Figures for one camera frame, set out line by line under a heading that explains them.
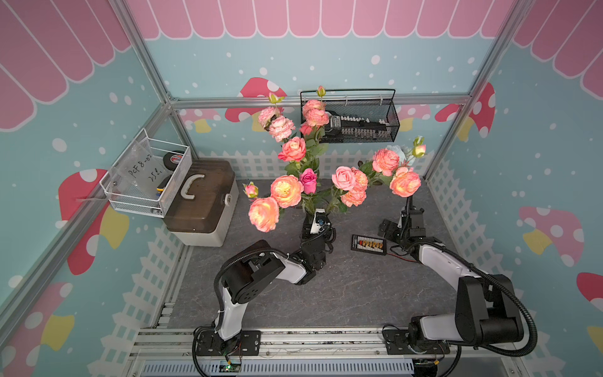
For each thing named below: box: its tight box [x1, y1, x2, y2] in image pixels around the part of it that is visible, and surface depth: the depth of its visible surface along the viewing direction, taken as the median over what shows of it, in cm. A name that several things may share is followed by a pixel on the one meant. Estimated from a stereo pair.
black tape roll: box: [163, 150, 186, 172], surface depth 82 cm
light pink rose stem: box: [325, 166, 356, 215], surface depth 61 cm
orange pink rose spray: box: [340, 147, 422, 208], surface depth 61 cm
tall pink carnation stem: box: [258, 91, 297, 143], surface depth 70 cm
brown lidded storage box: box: [163, 158, 240, 248], surface depth 90 cm
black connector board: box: [350, 234, 388, 256], surface depth 96 cm
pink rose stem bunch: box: [242, 175, 304, 233], surface depth 52 cm
